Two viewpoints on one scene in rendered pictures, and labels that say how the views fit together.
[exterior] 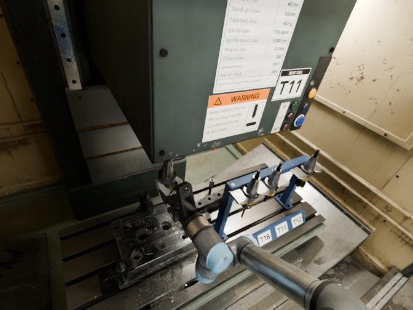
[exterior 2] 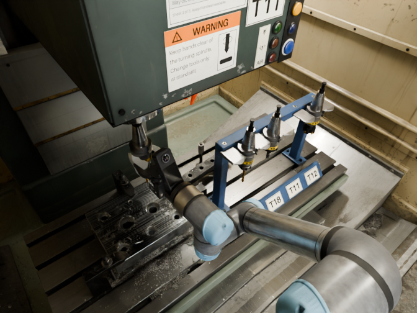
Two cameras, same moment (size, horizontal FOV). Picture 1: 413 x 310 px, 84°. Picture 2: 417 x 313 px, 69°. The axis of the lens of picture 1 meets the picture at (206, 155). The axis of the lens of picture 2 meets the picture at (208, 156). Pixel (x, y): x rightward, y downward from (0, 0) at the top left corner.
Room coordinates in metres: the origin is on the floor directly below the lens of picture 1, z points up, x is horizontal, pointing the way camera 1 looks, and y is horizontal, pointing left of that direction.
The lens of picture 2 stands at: (-0.06, -0.04, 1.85)
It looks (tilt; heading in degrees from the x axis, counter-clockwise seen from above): 45 degrees down; 357
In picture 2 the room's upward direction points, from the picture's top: 2 degrees clockwise
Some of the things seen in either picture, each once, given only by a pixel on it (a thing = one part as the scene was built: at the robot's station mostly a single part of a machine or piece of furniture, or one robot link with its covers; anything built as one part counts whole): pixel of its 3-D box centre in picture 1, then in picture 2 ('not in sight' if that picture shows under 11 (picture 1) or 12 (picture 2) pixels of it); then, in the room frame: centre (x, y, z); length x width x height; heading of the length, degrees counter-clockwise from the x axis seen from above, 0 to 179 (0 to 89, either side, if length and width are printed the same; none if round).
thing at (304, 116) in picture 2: (298, 173); (304, 117); (0.78, -0.41, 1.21); 0.07 x 0.05 x 0.01; 36
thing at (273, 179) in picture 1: (275, 176); (275, 123); (0.68, -0.28, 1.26); 0.04 x 0.04 x 0.07
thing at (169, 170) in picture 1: (167, 166); (138, 133); (0.57, 0.12, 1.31); 0.04 x 0.04 x 0.07
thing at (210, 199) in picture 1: (213, 200); (206, 169); (0.78, -0.07, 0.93); 0.26 x 0.05 x 0.06; 131
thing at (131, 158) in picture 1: (131, 134); (87, 103); (0.93, 0.39, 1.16); 0.48 x 0.05 x 0.51; 126
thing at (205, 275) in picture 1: (212, 262); (212, 236); (0.37, -0.08, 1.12); 0.11 x 0.08 x 0.11; 124
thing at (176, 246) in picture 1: (154, 234); (141, 219); (0.53, 0.16, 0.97); 0.29 x 0.23 x 0.05; 126
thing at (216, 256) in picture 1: (212, 250); (208, 220); (0.35, -0.06, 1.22); 0.11 x 0.08 x 0.09; 41
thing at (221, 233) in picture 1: (223, 213); (219, 181); (0.62, -0.11, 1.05); 0.10 x 0.05 x 0.30; 36
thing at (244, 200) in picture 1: (239, 197); (234, 156); (0.58, -0.15, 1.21); 0.07 x 0.05 x 0.01; 36
